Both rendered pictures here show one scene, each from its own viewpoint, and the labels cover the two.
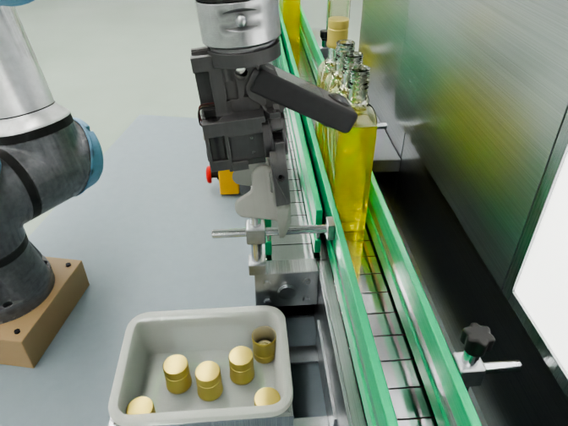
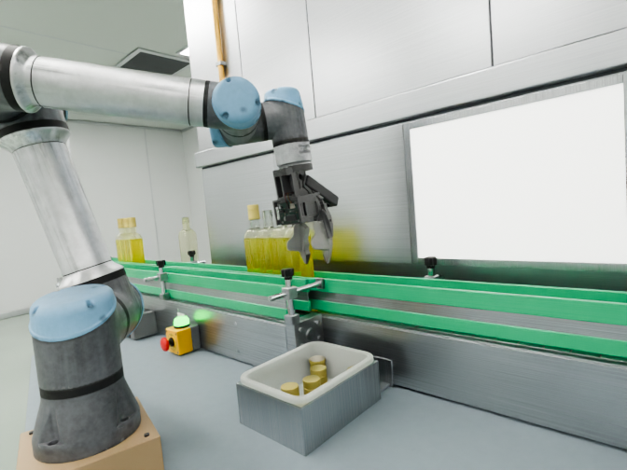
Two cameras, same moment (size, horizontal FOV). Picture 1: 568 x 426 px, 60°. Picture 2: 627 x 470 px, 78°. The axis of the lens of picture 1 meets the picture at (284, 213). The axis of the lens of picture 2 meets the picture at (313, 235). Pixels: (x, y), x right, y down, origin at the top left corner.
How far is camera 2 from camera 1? 0.64 m
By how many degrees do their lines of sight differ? 50
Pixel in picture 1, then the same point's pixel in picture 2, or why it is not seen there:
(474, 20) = (337, 177)
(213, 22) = (295, 149)
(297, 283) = (313, 325)
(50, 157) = (125, 292)
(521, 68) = (376, 177)
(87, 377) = (218, 449)
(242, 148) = (309, 210)
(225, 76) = (295, 177)
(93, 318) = (174, 433)
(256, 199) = (318, 238)
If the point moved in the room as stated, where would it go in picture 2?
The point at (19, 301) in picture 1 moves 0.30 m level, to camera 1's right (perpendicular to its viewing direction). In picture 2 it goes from (132, 413) to (278, 353)
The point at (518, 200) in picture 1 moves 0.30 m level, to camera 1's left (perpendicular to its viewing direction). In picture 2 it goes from (400, 221) to (313, 235)
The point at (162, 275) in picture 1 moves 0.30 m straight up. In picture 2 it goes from (195, 395) to (180, 261)
